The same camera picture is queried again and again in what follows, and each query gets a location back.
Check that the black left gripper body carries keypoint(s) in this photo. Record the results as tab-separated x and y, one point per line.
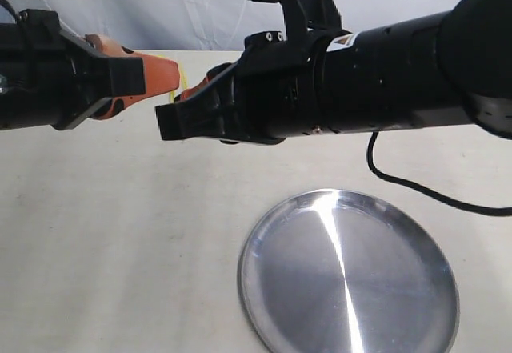
69	78

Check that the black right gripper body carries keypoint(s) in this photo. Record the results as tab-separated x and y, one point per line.
275	90

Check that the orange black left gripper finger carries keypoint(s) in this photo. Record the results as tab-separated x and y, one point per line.
116	105

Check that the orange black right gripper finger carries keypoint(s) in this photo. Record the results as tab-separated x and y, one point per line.
196	89

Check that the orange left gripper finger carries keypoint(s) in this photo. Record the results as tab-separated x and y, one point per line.
150	64

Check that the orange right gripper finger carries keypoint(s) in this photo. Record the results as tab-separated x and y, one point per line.
210	113

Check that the yellow plastic straw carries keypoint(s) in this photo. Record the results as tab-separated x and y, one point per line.
180	85

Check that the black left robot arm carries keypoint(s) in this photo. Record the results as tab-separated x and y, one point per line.
16	51

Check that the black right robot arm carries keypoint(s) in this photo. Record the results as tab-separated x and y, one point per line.
447	69

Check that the round silver metal plate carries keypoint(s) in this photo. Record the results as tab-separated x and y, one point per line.
339	271

